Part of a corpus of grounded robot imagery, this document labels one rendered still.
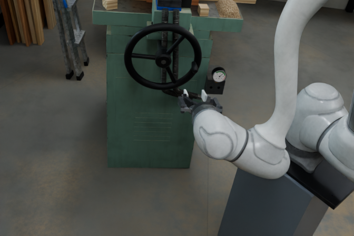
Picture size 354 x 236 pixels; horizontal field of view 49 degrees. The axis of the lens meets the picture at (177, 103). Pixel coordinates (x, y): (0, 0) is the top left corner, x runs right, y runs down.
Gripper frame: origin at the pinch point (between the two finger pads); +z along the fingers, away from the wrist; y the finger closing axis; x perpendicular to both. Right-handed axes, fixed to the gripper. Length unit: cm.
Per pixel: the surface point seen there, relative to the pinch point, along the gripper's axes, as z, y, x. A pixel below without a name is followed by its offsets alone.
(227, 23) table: 28.7, -16.3, -21.9
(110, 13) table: 28.3, 30.6, -23.6
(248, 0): 42, -28, -30
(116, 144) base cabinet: 53, 28, 44
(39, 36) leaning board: 168, 88, 11
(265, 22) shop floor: 225, -101, 0
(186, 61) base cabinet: 35.4, -1.5, -3.9
